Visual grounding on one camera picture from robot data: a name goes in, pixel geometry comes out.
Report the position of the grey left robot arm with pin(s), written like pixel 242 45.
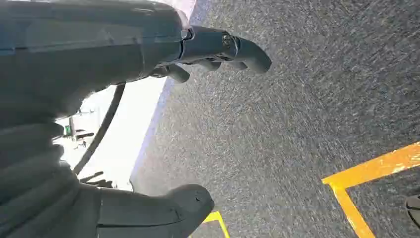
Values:
pixel 32 197

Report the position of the black robot foot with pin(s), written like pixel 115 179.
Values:
pixel 415 210

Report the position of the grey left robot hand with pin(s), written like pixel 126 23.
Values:
pixel 82 49

